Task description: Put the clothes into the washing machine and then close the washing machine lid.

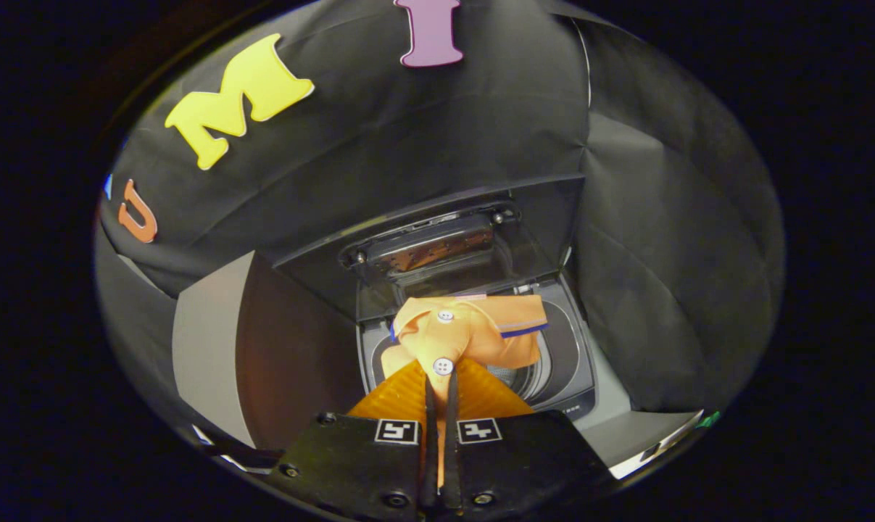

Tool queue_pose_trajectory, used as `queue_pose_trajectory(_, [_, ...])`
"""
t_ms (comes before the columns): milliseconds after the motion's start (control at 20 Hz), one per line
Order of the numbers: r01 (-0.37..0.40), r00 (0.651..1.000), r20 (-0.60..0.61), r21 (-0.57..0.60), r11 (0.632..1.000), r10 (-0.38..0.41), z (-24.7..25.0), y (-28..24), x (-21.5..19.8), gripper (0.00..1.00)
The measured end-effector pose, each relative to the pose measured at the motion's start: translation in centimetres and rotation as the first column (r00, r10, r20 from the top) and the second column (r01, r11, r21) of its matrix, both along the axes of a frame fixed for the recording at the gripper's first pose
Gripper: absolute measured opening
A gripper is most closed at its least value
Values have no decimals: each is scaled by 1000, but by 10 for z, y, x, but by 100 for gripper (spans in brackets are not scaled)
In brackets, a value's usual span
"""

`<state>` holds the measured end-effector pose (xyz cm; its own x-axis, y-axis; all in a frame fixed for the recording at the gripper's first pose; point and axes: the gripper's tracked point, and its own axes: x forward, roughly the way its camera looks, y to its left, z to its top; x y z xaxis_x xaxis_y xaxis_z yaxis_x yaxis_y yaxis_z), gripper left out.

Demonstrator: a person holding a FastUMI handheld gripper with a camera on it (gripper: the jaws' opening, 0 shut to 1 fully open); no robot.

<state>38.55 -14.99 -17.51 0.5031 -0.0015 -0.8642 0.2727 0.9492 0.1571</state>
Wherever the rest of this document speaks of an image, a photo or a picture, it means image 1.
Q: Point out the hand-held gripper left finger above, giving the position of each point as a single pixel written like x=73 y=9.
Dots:
x=365 y=457

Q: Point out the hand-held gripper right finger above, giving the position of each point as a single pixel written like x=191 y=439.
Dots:
x=524 y=457

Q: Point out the orange polo shirt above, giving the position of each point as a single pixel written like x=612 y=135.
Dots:
x=473 y=326

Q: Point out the washing machine lid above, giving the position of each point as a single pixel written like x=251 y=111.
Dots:
x=430 y=246

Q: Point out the white flat object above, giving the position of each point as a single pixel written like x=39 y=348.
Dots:
x=647 y=449

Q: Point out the grey cabinet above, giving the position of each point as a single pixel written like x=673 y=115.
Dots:
x=212 y=341

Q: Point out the black backdrop cloth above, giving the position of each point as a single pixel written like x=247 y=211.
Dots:
x=444 y=123

